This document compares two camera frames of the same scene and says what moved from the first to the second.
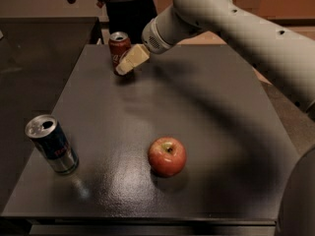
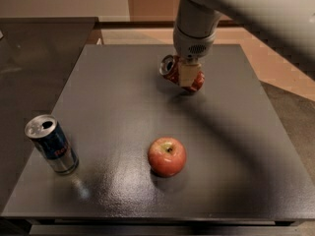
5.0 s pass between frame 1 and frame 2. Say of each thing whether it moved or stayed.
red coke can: moved
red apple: stayed
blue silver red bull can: stayed
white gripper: moved
